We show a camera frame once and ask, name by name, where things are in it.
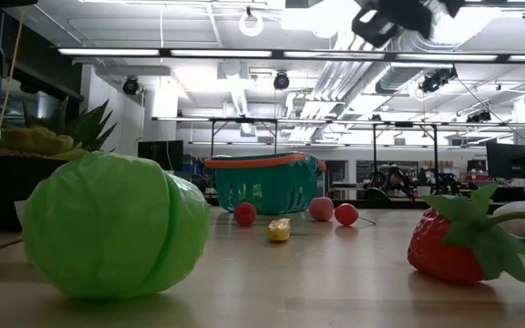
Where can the long ceiling light bar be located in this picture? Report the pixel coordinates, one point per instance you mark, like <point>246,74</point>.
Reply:
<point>221,53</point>

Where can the teal basket with orange rim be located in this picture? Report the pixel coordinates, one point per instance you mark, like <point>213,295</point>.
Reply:
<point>285,191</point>

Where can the green toy cabbage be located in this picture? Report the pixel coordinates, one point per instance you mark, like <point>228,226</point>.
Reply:
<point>107,218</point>

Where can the black computer monitor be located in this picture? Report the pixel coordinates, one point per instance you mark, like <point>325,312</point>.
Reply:
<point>511,160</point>
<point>160,155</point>

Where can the red toy tomato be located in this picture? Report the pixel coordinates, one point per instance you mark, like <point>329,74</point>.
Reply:
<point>346,214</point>

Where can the red toy strawberry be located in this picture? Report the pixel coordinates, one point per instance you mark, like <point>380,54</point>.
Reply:
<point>445,246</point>

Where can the white cup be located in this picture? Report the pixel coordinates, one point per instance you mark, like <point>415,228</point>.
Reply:
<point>423,190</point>

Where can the black hanging spotlight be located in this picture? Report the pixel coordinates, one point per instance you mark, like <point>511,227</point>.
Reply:
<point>435,79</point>
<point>130,85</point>
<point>281,80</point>

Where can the pink toy peach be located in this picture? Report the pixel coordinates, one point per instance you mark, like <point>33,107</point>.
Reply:
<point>321,209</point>

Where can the red toy raspberry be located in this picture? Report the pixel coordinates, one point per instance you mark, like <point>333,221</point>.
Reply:
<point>245,214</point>

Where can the black workstation frame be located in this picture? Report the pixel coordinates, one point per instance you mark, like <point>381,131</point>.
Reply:
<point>374,150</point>

